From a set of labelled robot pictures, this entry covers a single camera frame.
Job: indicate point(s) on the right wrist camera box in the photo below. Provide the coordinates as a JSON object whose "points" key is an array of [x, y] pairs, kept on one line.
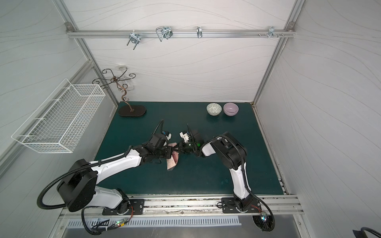
{"points": [[185, 136]]}

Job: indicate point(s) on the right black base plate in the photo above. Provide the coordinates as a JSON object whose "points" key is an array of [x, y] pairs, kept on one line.
{"points": [[236, 205]]}

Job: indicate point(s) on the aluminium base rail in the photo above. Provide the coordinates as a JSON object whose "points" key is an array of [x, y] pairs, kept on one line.
{"points": [[205, 205]]}

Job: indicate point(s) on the purple ceramic bowl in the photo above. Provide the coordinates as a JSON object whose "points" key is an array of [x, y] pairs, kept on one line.
{"points": [[230, 109]]}

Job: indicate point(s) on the middle metal hook clamp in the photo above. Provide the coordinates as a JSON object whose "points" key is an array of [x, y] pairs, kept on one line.
{"points": [[164, 32]]}

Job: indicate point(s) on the small metal clamp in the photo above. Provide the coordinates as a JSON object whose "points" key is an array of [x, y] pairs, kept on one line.
{"points": [[199, 32]]}

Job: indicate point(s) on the left metal hook clamp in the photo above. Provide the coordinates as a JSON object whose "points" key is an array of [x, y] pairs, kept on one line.
{"points": [[134, 39]]}

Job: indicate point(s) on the green patterned ceramic bowl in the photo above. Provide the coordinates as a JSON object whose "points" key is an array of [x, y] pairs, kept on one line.
{"points": [[213, 109]]}

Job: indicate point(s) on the white vent strip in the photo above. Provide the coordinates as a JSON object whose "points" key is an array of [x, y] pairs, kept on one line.
{"points": [[148, 222]]}

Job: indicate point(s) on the brown metal jewelry stand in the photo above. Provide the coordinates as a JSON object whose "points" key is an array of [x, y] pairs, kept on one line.
{"points": [[127, 110]]}

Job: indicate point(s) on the white wire basket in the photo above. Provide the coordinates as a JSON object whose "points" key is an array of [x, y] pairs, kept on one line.
{"points": [[58, 124]]}

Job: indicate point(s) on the right metal bolt clamp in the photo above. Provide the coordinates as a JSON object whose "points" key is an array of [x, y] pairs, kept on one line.
{"points": [[271, 33]]}

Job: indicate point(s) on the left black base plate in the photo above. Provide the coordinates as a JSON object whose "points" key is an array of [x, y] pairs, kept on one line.
{"points": [[133, 206]]}

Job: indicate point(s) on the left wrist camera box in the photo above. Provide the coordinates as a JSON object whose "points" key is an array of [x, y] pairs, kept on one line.
{"points": [[167, 134]]}

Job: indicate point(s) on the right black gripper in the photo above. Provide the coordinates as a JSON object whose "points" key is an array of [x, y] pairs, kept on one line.
{"points": [[184, 146]]}

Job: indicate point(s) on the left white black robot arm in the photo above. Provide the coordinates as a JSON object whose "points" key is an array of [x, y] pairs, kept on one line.
{"points": [[79, 187]]}

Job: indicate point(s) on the aluminium crossbar rail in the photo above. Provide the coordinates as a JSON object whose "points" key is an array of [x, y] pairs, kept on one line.
{"points": [[186, 34]]}

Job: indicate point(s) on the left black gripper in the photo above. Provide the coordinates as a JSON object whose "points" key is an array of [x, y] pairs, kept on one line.
{"points": [[168, 151]]}

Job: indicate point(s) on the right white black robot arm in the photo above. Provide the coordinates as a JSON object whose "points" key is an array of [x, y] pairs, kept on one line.
{"points": [[231, 153]]}

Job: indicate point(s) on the metal hook clamp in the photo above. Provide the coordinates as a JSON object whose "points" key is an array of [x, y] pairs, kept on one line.
{"points": [[134, 39], [164, 32]]}

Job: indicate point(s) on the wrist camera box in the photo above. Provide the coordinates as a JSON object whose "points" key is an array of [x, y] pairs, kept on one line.
{"points": [[167, 134], [185, 136]]}

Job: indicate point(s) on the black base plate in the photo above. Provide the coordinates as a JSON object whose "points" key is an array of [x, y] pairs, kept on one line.
{"points": [[133, 206], [236, 205]]}

